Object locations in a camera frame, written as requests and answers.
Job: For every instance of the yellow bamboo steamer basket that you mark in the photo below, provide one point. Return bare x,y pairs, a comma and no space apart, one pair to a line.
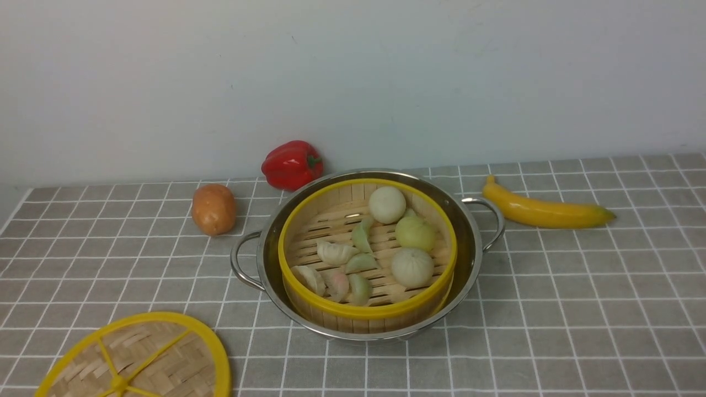
329,213

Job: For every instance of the yellow bamboo steamer lid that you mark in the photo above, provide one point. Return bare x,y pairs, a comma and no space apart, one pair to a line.
147,354

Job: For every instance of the stainless steel pot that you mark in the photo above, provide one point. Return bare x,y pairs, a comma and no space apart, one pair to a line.
477,222

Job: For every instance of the white round bun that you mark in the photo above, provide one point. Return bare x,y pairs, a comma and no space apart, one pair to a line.
412,267
387,204

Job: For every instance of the white dumpling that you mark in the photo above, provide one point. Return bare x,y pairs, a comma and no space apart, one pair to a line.
310,278
335,253

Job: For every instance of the yellowish round bun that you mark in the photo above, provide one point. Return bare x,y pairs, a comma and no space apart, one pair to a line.
415,232

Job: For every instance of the red bell pepper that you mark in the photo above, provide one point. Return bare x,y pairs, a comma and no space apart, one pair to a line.
292,165

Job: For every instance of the pink dumpling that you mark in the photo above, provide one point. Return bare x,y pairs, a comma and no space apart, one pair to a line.
337,283

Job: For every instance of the brown potato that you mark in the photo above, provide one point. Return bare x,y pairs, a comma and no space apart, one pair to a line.
214,209

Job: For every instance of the yellow banana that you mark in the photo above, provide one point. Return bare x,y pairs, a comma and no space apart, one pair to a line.
545,214

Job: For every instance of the grey checkered tablecloth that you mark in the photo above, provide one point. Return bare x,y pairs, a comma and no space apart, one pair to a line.
615,311

